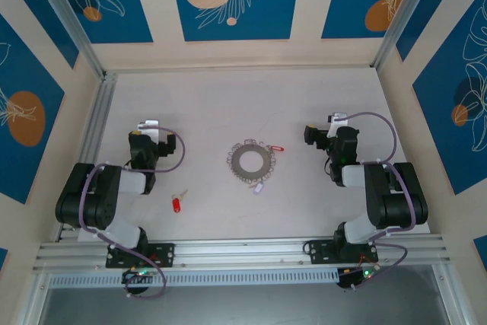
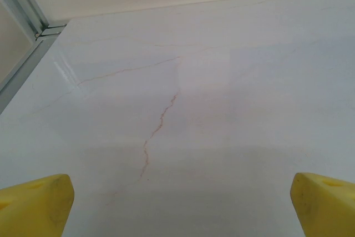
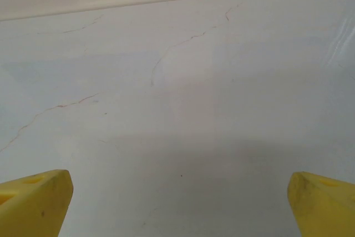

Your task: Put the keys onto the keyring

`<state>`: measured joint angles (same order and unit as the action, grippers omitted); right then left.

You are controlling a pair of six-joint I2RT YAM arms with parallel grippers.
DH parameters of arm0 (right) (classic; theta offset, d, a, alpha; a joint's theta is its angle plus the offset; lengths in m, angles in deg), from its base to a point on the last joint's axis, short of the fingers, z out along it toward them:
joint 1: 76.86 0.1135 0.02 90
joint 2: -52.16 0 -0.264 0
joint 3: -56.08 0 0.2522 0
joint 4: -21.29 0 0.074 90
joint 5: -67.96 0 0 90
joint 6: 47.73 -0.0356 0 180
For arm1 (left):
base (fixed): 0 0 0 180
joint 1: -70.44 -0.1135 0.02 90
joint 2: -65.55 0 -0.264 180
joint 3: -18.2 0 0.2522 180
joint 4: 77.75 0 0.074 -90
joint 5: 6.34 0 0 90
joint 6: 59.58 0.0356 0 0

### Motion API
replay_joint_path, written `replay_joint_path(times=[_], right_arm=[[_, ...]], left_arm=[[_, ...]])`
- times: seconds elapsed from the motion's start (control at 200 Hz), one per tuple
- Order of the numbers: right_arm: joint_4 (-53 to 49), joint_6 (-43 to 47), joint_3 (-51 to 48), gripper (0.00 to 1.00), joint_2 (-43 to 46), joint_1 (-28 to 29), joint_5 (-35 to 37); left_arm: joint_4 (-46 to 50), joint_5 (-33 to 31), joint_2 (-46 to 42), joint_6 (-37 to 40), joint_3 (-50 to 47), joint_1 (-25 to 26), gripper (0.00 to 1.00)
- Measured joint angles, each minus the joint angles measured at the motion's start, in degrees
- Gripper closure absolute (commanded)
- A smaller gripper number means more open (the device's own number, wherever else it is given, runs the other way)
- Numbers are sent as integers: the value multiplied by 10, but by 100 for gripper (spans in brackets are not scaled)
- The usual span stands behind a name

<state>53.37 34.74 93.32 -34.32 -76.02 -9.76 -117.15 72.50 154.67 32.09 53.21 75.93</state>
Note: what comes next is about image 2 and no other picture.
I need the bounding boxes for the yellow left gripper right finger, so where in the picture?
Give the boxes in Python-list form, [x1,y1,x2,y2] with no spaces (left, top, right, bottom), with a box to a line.
[290,172,355,237]

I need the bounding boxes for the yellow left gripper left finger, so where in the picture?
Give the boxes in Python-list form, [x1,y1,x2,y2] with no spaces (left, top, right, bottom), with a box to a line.
[0,173,75,237]

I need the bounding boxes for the aluminium side rail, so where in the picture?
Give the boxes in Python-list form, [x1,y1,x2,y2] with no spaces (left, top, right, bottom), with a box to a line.
[0,24,68,114]

